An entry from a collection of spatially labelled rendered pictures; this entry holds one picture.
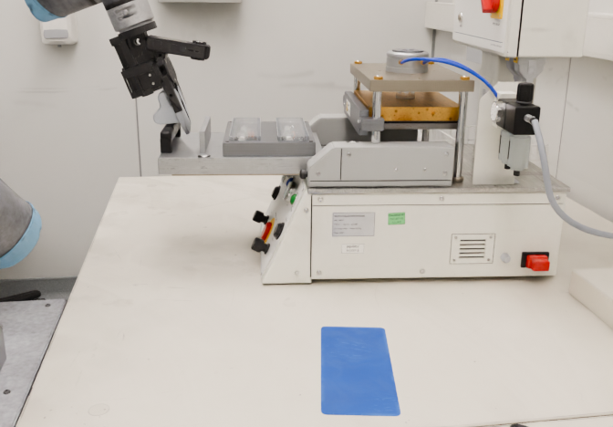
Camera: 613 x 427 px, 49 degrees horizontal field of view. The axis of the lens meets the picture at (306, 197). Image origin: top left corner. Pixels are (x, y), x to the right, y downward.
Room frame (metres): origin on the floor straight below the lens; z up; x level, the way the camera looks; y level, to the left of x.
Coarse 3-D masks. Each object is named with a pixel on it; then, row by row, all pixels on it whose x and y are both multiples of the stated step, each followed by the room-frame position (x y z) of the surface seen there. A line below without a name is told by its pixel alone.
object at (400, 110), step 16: (368, 96) 1.31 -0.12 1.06; (384, 96) 1.31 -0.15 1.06; (400, 96) 1.28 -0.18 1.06; (416, 96) 1.31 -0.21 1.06; (432, 96) 1.32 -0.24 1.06; (384, 112) 1.18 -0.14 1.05; (400, 112) 1.19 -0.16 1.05; (416, 112) 1.19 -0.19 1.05; (432, 112) 1.19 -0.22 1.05; (448, 112) 1.19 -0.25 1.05; (384, 128) 1.18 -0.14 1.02; (400, 128) 1.19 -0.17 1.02; (416, 128) 1.19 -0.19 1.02; (432, 128) 1.19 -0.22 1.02; (448, 128) 1.19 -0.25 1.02
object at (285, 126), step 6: (276, 120) 1.33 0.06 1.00; (282, 120) 1.33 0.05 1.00; (288, 120) 1.33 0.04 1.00; (294, 120) 1.33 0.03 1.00; (300, 120) 1.33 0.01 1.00; (282, 126) 1.28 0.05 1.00; (288, 126) 1.28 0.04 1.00; (294, 126) 1.28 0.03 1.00; (300, 126) 1.28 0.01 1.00; (282, 132) 1.22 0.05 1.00; (288, 132) 1.22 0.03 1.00; (294, 132) 1.22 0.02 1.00; (300, 132) 1.22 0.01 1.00; (306, 132) 1.22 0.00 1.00
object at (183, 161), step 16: (208, 128) 1.28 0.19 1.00; (176, 144) 1.26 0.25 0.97; (192, 144) 1.26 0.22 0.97; (208, 144) 1.26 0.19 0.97; (320, 144) 1.27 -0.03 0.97; (160, 160) 1.15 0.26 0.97; (176, 160) 1.15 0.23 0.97; (192, 160) 1.15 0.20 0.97; (208, 160) 1.16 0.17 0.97; (224, 160) 1.16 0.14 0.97; (240, 160) 1.16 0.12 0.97; (256, 160) 1.16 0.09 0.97; (272, 160) 1.16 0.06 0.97; (288, 160) 1.17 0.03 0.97; (304, 160) 1.17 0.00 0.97
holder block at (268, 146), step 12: (228, 132) 1.25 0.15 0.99; (264, 132) 1.26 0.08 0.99; (228, 144) 1.17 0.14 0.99; (240, 144) 1.17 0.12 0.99; (252, 144) 1.17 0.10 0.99; (264, 144) 1.17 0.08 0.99; (276, 144) 1.17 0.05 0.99; (288, 144) 1.18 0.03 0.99; (300, 144) 1.18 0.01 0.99; (312, 144) 1.18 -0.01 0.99
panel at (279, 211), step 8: (296, 176) 1.26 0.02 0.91; (280, 184) 1.41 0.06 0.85; (304, 184) 1.15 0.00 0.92; (280, 192) 1.36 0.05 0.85; (296, 192) 1.19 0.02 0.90; (304, 192) 1.13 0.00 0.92; (272, 200) 1.42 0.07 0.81; (280, 200) 1.31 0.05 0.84; (296, 200) 1.14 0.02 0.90; (272, 208) 1.36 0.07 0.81; (280, 208) 1.27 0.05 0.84; (288, 208) 1.19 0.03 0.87; (272, 216) 1.32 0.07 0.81; (280, 216) 1.23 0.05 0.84; (288, 216) 1.15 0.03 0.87; (264, 224) 1.37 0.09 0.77; (272, 224) 1.26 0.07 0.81; (272, 232) 1.23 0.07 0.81; (280, 232) 1.14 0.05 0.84; (272, 240) 1.19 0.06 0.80; (280, 240) 1.12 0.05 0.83; (272, 248) 1.15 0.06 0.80; (264, 256) 1.19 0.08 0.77; (272, 256) 1.12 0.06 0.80; (264, 264) 1.16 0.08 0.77; (264, 272) 1.12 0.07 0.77
